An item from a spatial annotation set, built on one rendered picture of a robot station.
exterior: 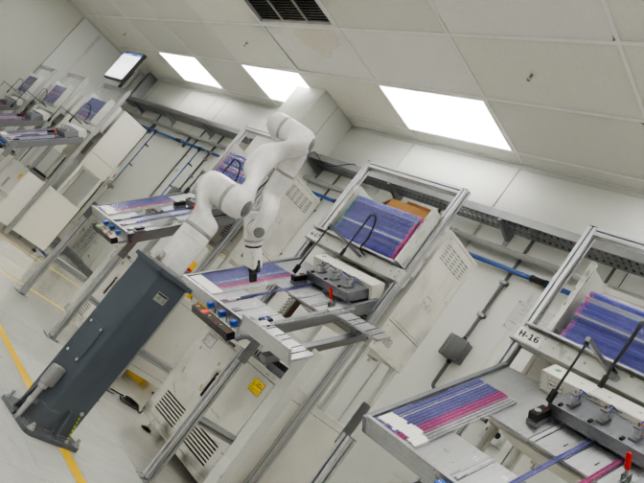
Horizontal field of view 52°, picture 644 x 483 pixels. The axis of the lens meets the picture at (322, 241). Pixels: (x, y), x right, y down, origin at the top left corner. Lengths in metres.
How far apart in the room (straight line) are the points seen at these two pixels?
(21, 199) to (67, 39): 4.65
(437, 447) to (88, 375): 1.22
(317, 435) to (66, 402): 1.29
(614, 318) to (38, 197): 5.81
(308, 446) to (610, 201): 2.73
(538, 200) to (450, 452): 3.21
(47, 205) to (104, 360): 4.90
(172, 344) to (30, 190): 3.26
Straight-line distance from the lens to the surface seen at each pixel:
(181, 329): 4.38
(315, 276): 3.26
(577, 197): 4.99
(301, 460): 3.31
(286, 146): 2.60
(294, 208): 4.51
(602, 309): 2.62
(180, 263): 2.47
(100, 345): 2.44
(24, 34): 11.23
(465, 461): 2.12
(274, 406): 2.60
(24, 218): 7.26
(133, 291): 2.44
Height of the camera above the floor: 0.72
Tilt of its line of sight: 10 degrees up
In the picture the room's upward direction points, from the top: 38 degrees clockwise
